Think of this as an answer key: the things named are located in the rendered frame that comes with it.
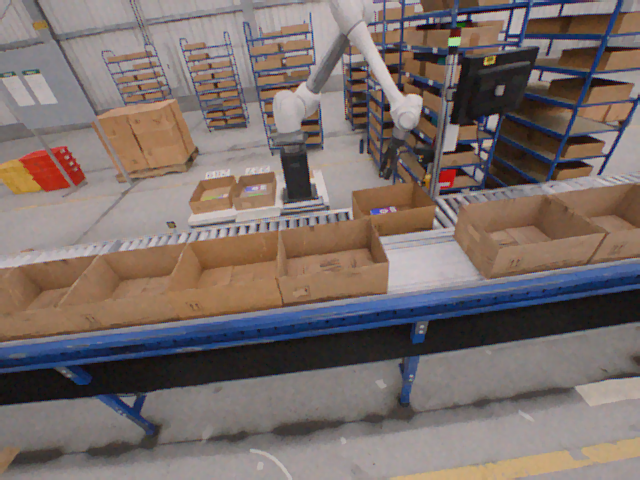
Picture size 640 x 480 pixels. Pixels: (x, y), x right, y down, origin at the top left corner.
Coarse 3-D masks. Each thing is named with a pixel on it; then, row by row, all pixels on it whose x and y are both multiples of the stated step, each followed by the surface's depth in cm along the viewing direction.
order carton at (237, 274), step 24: (216, 240) 116; (240, 240) 117; (264, 240) 118; (192, 264) 116; (216, 264) 124; (240, 264) 125; (264, 264) 123; (168, 288) 95; (192, 288) 113; (216, 288) 93; (240, 288) 94; (264, 288) 95; (192, 312) 99; (216, 312) 100; (240, 312) 102
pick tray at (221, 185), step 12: (204, 180) 220; (216, 180) 221; (228, 180) 222; (204, 192) 221; (216, 192) 218; (228, 192) 216; (192, 204) 190; (204, 204) 191; (216, 204) 193; (228, 204) 194
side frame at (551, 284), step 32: (480, 288) 97; (512, 288) 95; (544, 288) 97; (576, 288) 104; (608, 288) 101; (256, 320) 97; (288, 320) 96; (320, 320) 97; (352, 320) 104; (384, 320) 105; (416, 320) 102; (0, 352) 96; (32, 352) 96; (64, 352) 97; (96, 352) 104; (128, 352) 105; (160, 352) 101
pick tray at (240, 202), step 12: (240, 180) 216; (252, 180) 220; (264, 180) 221; (276, 180) 221; (240, 192) 211; (252, 192) 212; (264, 192) 210; (240, 204) 190; (252, 204) 191; (264, 204) 192
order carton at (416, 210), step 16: (352, 192) 162; (368, 192) 165; (384, 192) 166; (400, 192) 167; (416, 192) 164; (352, 208) 168; (368, 208) 171; (400, 208) 171; (416, 208) 141; (432, 208) 142; (384, 224) 144; (400, 224) 146; (416, 224) 147; (432, 224) 148
